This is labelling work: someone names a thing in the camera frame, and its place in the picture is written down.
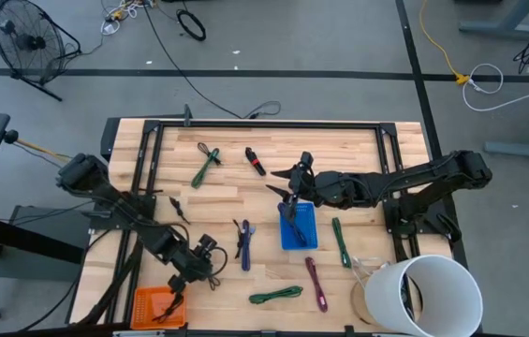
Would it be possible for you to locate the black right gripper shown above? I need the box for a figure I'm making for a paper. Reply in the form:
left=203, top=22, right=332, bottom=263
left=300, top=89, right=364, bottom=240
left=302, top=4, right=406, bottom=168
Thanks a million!
left=266, top=162, right=359, bottom=210

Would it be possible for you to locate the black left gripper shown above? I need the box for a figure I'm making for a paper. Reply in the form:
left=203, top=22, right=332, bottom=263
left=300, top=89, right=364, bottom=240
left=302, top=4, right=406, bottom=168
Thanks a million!
left=169, top=247, right=213, bottom=295

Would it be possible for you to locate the black cable with red band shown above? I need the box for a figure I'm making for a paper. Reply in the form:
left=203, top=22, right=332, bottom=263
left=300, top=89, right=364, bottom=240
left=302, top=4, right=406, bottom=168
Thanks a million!
left=244, top=146, right=268, bottom=178

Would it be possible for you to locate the green braided USB cable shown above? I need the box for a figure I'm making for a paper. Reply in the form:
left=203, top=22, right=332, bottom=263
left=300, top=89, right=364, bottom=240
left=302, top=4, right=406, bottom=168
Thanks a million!
left=331, top=216, right=353, bottom=270
left=248, top=286, right=304, bottom=305
left=190, top=148, right=221, bottom=190

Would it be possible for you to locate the magenta braided USB cable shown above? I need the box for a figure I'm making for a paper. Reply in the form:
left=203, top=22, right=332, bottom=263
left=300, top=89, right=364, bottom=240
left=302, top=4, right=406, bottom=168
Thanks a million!
left=304, top=256, right=329, bottom=314

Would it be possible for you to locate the orange plastic basket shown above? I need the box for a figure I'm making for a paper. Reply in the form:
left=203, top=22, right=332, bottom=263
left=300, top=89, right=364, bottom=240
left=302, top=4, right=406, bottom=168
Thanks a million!
left=130, top=286, right=188, bottom=330

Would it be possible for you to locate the blue plastic basket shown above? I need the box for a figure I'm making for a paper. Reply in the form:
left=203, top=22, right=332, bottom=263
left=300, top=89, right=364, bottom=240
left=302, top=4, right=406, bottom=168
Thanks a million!
left=278, top=201, right=319, bottom=251

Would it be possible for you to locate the white cylinder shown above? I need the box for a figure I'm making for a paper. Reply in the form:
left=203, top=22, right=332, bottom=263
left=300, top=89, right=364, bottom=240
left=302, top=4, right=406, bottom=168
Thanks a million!
left=363, top=254, right=484, bottom=337

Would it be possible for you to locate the yellow rod with black knob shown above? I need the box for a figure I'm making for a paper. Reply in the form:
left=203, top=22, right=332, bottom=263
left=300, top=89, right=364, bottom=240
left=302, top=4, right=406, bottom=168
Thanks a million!
left=3, top=129, right=72, bottom=163

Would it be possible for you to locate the grey desk foot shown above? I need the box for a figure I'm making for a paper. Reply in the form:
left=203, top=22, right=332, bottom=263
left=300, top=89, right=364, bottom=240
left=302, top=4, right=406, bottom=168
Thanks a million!
left=483, top=139, right=529, bottom=161

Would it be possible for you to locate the black floor fan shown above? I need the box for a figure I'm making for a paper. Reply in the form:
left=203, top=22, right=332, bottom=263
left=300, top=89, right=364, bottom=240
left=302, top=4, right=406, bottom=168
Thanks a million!
left=0, top=0, right=82, bottom=103

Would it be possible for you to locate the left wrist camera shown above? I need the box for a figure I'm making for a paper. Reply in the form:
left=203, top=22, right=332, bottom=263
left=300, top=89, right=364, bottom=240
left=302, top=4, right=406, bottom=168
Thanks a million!
left=198, top=235, right=219, bottom=256

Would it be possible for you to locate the black cable bundle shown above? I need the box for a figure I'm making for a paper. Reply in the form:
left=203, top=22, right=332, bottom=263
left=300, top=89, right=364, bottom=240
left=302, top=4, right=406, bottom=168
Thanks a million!
left=69, top=228, right=146, bottom=327

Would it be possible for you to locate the grey floor cable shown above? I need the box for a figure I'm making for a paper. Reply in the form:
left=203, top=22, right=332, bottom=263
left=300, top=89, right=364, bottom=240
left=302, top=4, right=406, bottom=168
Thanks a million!
left=242, top=100, right=283, bottom=121

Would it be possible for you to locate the long black floor cable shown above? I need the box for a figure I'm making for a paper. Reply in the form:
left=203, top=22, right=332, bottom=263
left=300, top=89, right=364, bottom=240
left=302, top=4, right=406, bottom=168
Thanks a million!
left=141, top=0, right=244, bottom=121

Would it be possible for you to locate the black coiled floor cable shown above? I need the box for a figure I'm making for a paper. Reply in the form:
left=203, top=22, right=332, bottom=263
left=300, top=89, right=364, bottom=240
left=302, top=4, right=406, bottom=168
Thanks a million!
left=175, top=8, right=208, bottom=42

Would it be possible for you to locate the yellow floor cable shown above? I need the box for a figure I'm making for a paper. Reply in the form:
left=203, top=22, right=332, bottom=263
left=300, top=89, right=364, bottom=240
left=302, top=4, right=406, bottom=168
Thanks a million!
left=419, top=0, right=471, bottom=86

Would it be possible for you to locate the white cable bundle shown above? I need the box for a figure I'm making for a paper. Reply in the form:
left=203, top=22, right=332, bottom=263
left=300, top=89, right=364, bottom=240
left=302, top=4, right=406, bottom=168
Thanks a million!
left=99, top=0, right=157, bottom=37

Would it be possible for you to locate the white floor cable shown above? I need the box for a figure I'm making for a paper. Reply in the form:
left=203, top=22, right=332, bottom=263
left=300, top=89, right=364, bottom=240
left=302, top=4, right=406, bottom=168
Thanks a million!
left=461, top=63, right=529, bottom=113

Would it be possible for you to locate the grey desk frame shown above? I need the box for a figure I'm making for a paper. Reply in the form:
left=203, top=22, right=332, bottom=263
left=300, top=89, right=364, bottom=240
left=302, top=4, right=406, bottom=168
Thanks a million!
left=458, top=0, right=529, bottom=41

